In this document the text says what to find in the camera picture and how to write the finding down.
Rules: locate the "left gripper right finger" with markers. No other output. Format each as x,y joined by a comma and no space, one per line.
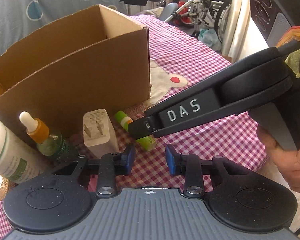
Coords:
188,166

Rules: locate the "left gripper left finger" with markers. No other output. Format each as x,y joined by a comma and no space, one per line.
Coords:
112,165

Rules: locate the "person's right hand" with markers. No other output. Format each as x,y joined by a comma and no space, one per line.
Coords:
287,162

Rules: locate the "pink plastic lid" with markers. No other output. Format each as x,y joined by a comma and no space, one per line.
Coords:
92,183

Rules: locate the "white power adapter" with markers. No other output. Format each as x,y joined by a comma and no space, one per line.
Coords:
98,133

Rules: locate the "green lip balm tube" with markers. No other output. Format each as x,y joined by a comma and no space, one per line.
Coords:
147,143

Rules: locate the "green glass dropper bottle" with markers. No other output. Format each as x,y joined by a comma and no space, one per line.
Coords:
51,144

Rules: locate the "white green-label bottle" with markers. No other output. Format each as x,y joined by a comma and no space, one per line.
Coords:
18,161

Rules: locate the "brown cardboard box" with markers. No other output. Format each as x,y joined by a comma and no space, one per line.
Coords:
95,58

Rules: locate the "wheelchair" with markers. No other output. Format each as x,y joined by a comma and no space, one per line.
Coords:
199,14

